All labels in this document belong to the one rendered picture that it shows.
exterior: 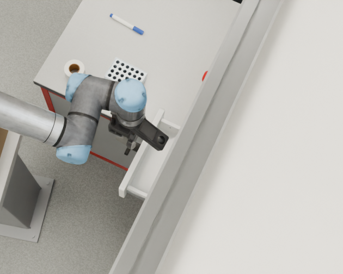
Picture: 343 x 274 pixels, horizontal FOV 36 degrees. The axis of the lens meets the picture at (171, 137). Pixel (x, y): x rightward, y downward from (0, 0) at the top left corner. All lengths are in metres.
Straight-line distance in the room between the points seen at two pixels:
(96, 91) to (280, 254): 0.84
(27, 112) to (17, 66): 1.59
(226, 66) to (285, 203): 0.15
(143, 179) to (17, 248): 1.00
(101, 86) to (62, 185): 1.32
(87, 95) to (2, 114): 0.21
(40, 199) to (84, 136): 1.32
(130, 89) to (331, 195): 0.78
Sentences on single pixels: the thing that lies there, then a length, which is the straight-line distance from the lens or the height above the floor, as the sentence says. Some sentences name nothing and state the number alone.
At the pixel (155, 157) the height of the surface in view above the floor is 0.84.
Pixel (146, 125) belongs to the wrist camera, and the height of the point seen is 1.13.
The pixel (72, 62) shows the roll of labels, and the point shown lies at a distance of 1.88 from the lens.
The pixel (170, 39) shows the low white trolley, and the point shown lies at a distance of 1.97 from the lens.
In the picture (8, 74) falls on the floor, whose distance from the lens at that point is 2.80.
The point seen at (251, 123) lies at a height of 1.97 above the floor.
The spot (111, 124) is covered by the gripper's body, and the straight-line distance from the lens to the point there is 1.47.
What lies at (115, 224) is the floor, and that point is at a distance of 2.51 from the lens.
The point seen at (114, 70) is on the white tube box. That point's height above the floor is 0.79.
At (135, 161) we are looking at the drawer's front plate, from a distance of 1.61.
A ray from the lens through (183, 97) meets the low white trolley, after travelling 1.87.
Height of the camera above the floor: 2.48
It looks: 71 degrees down
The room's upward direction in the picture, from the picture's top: 14 degrees clockwise
